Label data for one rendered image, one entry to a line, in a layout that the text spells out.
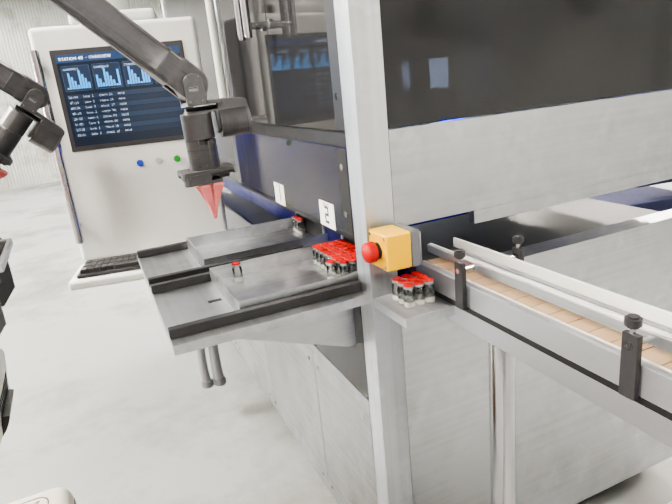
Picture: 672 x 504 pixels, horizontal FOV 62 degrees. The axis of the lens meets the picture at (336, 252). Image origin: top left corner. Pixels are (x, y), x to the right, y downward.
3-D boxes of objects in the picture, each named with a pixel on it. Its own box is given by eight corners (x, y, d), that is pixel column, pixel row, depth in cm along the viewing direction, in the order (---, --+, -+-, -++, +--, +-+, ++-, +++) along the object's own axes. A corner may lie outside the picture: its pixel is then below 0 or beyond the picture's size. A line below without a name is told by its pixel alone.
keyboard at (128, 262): (208, 247, 191) (207, 240, 191) (209, 258, 178) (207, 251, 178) (85, 266, 184) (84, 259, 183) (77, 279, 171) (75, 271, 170)
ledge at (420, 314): (431, 291, 120) (430, 282, 119) (468, 310, 108) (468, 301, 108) (373, 306, 114) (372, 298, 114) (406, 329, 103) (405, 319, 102)
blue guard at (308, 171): (190, 158, 288) (184, 122, 282) (356, 235, 117) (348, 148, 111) (189, 158, 288) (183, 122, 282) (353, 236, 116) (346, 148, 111)
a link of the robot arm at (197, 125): (176, 109, 105) (181, 109, 100) (212, 104, 107) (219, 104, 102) (183, 145, 107) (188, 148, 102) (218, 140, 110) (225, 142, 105)
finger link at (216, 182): (230, 218, 108) (222, 170, 105) (194, 226, 106) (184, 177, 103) (222, 212, 114) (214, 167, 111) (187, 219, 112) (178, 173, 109)
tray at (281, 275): (339, 252, 146) (337, 239, 145) (389, 279, 123) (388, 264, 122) (211, 281, 133) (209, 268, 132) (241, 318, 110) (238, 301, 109)
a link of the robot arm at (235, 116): (174, 78, 106) (181, 74, 98) (233, 71, 110) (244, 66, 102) (187, 141, 109) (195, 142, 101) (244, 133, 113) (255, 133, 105)
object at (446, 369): (369, 289, 359) (358, 153, 333) (670, 479, 177) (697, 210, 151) (216, 329, 322) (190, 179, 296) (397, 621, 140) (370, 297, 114)
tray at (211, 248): (296, 227, 176) (294, 216, 175) (328, 245, 153) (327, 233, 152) (187, 249, 163) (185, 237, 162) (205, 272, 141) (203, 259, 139)
